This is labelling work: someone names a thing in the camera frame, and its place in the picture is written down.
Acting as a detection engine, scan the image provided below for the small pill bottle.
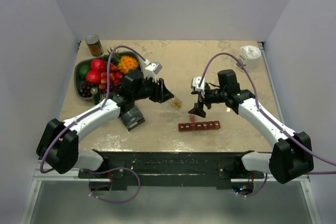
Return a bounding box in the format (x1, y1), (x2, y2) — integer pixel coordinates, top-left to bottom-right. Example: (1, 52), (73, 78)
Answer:
(169, 97), (182, 109)

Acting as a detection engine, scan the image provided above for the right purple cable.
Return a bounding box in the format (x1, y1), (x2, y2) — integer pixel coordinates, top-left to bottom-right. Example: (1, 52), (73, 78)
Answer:
(198, 52), (336, 198)

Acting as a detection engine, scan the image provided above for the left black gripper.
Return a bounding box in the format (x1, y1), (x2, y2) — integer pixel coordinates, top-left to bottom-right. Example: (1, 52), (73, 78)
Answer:
(133, 75), (174, 103)

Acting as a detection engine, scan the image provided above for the tin can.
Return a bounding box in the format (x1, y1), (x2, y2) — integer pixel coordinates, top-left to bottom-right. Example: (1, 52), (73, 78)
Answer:
(85, 34), (103, 57)

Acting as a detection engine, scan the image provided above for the razor package box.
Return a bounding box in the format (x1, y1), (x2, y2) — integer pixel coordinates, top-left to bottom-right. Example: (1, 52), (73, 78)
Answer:
(120, 105), (145, 131)

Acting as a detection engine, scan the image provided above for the red apple upper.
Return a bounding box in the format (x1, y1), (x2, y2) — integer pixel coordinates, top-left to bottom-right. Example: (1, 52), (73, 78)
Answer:
(90, 59), (107, 73)

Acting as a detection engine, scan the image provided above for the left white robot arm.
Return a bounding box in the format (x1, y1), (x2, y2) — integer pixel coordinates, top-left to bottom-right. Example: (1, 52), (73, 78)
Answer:
(36, 70), (174, 178)

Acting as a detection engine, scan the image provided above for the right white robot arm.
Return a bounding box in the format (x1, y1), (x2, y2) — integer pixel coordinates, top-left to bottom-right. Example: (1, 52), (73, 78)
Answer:
(189, 69), (314, 184)

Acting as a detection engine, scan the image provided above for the green glass bottle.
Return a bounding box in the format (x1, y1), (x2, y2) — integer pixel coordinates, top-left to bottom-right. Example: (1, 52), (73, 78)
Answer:
(90, 87), (102, 105)

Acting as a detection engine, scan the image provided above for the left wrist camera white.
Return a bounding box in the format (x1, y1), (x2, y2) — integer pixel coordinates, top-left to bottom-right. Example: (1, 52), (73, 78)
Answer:
(143, 62), (162, 81)

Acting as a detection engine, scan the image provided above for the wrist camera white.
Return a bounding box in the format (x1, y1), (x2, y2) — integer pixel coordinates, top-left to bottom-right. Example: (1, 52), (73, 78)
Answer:
(143, 62), (162, 81)
(191, 76), (205, 93)

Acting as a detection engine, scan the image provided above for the strawberries pile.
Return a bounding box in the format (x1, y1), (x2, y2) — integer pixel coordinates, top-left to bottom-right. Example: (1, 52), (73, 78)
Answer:
(101, 64), (123, 89)

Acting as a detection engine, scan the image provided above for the dark grape bunch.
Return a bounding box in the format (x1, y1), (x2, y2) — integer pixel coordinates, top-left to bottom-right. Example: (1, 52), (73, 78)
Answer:
(75, 81), (108, 99)

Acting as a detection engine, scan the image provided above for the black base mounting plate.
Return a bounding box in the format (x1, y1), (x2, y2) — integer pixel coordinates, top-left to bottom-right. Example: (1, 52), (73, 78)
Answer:
(79, 152), (264, 190)

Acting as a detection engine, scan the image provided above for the orange spiky fruit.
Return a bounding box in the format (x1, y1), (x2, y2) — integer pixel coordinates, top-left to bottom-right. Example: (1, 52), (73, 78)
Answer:
(118, 56), (139, 74)

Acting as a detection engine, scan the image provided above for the grey fruit tray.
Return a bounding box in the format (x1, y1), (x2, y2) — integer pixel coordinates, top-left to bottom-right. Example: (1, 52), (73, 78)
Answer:
(74, 51), (142, 101)

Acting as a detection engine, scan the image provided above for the red weekly pill organizer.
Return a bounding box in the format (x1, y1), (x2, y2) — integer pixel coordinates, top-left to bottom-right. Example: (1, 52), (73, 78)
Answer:
(178, 114), (221, 132)

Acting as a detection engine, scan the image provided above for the white paper cup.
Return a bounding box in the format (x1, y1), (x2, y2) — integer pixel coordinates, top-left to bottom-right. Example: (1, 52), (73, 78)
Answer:
(236, 45), (261, 72)

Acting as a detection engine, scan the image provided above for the red apple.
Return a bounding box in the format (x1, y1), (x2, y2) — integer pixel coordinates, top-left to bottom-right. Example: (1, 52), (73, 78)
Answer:
(85, 70), (101, 84)
(90, 59), (107, 73)

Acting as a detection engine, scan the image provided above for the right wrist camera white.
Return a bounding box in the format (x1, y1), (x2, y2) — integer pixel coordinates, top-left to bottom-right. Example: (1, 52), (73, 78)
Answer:
(191, 76), (205, 93)

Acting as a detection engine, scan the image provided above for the green lime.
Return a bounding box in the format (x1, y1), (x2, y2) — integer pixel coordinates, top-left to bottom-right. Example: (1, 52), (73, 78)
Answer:
(78, 64), (91, 79)

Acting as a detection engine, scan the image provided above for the red apple lower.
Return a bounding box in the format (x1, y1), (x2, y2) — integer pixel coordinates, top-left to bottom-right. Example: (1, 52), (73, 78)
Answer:
(85, 70), (101, 84)

